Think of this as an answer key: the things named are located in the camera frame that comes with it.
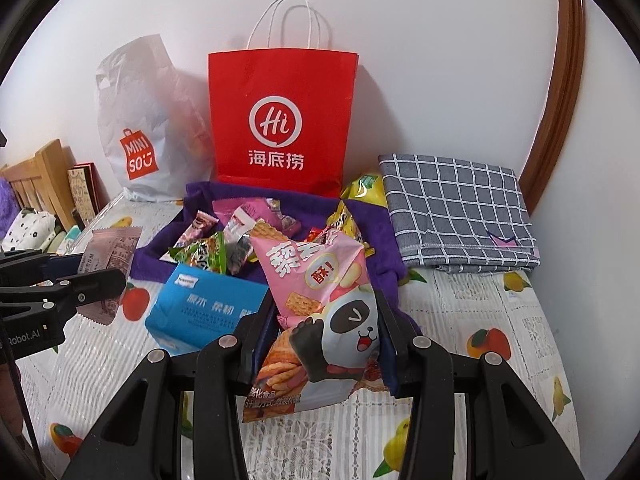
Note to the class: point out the brown wooden door frame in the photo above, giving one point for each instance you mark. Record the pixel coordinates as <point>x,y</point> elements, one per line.
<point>565,85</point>

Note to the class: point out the yellow green snack packet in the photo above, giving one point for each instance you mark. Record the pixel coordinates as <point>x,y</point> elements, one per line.
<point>365,187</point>

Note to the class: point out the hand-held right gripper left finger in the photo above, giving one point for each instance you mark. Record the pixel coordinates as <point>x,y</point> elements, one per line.
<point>252,360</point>

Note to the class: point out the white red snack packet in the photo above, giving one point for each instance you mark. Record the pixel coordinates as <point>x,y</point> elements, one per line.
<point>237,227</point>

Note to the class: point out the blue tissue pack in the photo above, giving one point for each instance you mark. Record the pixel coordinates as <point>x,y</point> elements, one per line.
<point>200,310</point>

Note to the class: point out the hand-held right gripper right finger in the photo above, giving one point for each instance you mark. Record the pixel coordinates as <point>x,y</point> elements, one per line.
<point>395,360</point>

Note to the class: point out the purple towel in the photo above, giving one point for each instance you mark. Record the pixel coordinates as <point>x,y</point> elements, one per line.
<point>387,245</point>

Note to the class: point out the pink panda snack bag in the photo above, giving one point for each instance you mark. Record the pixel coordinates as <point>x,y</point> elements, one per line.
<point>320,300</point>

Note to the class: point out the grey checked folded cloth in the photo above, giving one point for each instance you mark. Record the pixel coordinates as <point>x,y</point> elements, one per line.
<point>450,205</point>

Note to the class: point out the teal packet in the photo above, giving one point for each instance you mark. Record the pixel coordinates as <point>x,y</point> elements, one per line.
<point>67,240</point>

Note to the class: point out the white spotted pillow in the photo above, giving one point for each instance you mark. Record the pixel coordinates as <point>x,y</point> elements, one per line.
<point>27,230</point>

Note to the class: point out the red paper bag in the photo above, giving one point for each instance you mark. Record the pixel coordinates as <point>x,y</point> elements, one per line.
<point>280,110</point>

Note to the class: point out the purple plush toy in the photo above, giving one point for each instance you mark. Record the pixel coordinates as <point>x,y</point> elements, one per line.
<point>4,210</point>

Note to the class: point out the patterned gift box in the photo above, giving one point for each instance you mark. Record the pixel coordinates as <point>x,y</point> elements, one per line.
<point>82,192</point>

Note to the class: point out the pink brown snack packet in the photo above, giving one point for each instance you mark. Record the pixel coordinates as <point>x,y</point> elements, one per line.
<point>196,230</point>

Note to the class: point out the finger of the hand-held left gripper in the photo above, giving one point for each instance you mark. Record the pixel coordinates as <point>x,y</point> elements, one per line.
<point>95,287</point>
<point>65,265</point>

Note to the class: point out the fruit print tablecloth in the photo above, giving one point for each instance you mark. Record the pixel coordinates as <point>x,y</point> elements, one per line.
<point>475,310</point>

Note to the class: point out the pale pink foil snack packet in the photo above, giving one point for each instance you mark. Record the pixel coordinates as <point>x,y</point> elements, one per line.
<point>112,255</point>

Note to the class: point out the wooden headboard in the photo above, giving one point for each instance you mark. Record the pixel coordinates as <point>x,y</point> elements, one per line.
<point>47,175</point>

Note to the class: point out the white plastic bag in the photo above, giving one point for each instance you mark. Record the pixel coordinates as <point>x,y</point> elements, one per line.
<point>140,125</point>

